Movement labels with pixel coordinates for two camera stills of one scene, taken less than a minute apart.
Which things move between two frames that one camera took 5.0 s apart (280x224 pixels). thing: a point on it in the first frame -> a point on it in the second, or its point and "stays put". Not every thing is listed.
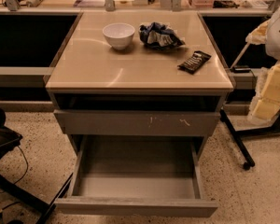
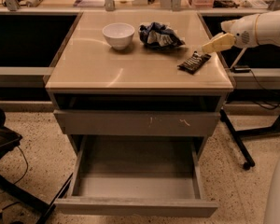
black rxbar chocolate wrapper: x=192 y=63 stays put
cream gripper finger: x=272 y=92 -> x=222 y=40
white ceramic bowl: x=119 y=35 stays put
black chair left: x=2 y=140 stays put
